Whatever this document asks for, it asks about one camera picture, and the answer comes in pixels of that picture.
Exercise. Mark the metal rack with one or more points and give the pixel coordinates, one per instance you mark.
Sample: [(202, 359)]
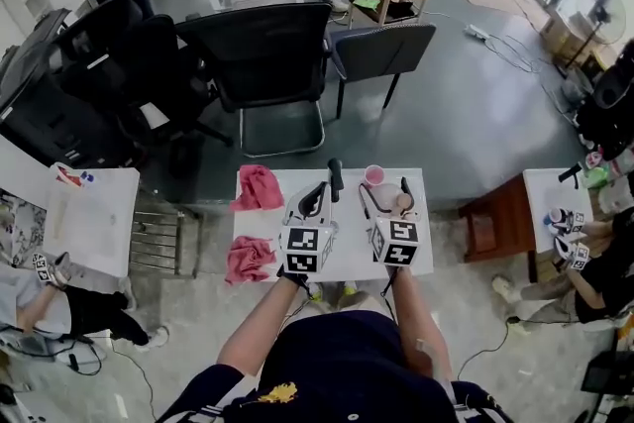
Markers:
[(163, 238)]

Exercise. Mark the person's right shoe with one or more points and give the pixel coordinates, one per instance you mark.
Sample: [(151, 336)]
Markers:
[(349, 289)]

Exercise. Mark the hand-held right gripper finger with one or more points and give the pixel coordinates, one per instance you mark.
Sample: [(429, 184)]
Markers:
[(406, 185), (365, 205)]

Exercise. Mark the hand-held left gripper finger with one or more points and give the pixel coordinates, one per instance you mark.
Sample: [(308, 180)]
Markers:
[(292, 215), (327, 215)]

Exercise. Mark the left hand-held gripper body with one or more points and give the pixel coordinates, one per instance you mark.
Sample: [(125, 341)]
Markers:
[(302, 243)]

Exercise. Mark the green cloth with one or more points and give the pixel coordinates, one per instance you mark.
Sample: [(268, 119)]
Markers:
[(366, 1)]

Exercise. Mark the brown wooden cabinet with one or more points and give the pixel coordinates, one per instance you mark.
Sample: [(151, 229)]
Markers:
[(500, 223)]

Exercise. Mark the dark grey chair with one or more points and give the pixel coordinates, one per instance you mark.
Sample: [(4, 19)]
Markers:
[(386, 49)]

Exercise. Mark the person's left shoe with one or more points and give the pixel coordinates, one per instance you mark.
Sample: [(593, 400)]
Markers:
[(315, 293)]

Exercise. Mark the pink plastic cup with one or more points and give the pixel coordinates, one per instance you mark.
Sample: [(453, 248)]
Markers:
[(374, 174)]

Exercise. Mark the white power strip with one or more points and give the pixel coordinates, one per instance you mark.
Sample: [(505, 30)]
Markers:
[(477, 32)]

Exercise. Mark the cardboard boxes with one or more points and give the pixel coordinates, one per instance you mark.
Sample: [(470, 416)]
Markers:
[(564, 34)]

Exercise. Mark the person's beige trousers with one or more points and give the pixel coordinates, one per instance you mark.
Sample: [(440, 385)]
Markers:
[(364, 302)]

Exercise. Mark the person's left forearm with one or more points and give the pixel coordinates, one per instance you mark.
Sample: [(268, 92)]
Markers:
[(257, 332)]

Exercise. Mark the black mesh chair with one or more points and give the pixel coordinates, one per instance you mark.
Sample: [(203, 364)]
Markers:
[(257, 49)]

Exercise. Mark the black office chair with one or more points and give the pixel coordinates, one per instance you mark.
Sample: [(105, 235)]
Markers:
[(129, 64)]

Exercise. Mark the pink cloth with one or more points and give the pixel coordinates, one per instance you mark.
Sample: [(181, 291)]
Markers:
[(257, 188), (247, 260)]

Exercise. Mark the black printer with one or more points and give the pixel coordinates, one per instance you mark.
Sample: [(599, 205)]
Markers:
[(39, 104)]

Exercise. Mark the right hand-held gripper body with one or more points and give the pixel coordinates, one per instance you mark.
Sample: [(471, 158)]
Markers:
[(398, 238)]

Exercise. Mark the person's shoe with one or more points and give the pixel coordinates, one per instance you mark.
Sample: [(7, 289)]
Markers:
[(349, 289), (315, 293)]

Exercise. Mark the person's right forearm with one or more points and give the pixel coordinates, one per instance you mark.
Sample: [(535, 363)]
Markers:
[(421, 327)]

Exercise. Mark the person's dark navy shirt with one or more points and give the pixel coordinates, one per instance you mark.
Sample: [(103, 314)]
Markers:
[(342, 371)]

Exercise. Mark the black faucet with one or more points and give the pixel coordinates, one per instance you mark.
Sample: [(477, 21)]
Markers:
[(336, 176), (569, 174)]

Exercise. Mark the red and white tube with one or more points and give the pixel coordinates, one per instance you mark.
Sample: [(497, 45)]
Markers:
[(67, 176)]

